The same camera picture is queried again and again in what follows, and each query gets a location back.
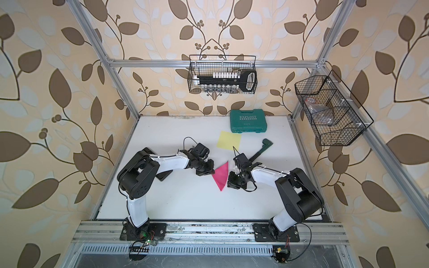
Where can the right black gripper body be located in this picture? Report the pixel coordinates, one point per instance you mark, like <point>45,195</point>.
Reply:
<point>237,180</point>

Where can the black wire basket back wall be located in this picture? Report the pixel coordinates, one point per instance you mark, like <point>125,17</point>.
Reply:
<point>207,63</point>

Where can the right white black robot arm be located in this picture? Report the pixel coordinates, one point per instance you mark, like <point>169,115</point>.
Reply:
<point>299,195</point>

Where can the black socket holder tool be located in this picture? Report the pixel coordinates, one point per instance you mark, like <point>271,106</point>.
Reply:
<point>234,82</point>

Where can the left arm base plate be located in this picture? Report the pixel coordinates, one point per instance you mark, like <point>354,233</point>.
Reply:
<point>148,231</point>

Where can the yellow square paper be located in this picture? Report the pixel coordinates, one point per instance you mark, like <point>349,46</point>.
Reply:
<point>229,140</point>

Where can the pink square paper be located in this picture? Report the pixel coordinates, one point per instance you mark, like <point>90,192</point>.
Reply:
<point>220,175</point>

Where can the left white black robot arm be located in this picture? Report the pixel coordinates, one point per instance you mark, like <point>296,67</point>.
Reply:
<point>138,175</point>

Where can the black flat tray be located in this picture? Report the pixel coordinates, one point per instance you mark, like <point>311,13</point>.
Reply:
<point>162,176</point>

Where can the black wire basket right wall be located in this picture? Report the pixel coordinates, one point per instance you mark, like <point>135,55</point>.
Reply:
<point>351,118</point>

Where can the plastic bag in basket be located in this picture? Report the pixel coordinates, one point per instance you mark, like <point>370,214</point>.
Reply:
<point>320,114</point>

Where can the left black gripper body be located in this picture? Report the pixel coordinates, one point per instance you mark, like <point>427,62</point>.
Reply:
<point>203,167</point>

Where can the green black pipe wrench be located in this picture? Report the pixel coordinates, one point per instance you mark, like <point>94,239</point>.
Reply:
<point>266,144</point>

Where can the black wire basket wall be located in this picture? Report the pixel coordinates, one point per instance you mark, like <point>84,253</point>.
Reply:
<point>351,118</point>
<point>207,63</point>

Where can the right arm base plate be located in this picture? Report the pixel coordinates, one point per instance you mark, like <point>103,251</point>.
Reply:
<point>267,232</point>

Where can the green tool case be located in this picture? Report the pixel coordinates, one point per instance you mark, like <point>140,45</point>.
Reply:
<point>248,121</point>

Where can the aluminium front rail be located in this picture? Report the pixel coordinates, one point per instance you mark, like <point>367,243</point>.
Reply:
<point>202,232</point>

